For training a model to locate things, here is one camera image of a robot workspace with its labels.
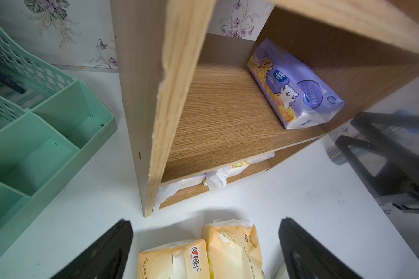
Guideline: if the mint green desk organizer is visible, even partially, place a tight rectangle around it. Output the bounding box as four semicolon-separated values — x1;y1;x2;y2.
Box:
0;8;118;271

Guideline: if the purple bear tissue pack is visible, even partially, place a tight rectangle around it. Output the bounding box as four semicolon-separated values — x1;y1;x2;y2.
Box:
248;38;345;130

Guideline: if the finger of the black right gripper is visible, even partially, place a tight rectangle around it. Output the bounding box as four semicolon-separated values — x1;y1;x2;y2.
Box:
335;136;419;209
351;112;419;186

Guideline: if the pale orange tissue pack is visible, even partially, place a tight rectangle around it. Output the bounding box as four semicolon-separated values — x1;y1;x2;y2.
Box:
202;220;265;279
137;239;211;279

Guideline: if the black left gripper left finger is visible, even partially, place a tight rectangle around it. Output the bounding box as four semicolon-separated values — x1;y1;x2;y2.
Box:
53;219;133;279

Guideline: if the white purple tissue pack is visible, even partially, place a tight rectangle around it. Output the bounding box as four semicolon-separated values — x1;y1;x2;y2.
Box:
153;173;207;212

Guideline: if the white yellow tissue pack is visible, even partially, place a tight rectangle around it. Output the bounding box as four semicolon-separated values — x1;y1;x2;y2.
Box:
203;152;275;191

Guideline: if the blue capped striped cylinder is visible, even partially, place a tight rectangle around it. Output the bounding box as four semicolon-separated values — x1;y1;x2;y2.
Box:
327;110;419;172

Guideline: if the dark blue book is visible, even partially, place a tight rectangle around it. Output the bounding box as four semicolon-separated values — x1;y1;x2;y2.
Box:
0;71;26;94

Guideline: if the wooden three-tier shelf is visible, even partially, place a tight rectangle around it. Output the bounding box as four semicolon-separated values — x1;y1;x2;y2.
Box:
111;1;419;217

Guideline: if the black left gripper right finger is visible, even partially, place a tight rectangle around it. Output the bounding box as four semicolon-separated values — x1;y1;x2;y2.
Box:
279;218;360;279

